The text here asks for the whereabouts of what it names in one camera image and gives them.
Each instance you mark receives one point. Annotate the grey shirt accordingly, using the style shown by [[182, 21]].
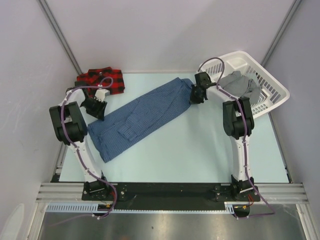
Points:
[[240, 85]]

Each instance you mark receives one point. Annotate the white slotted cable duct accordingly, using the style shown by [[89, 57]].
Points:
[[96, 208]]

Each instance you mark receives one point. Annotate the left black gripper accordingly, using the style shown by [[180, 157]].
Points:
[[99, 113]]

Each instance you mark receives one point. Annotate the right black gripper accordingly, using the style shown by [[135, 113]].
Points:
[[193, 100]]

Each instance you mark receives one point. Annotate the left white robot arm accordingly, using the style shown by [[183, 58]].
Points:
[[71, 129]]

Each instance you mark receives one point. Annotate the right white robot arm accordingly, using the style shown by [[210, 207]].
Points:
[[238, 123]]

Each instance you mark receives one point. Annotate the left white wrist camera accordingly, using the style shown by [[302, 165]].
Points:
[[101, 93]]

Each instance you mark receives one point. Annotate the white plastic basket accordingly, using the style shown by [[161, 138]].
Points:
[[273, 93]]

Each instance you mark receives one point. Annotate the aluminium rail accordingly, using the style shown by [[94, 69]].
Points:
[[273, 193]]

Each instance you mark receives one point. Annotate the red black plaid shirt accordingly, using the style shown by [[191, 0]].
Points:
[[105, 77]]

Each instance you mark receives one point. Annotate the blue checked shirt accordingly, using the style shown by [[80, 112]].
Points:
[[129, 124]]

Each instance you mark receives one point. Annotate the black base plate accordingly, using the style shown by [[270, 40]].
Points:
[[156, 196]]

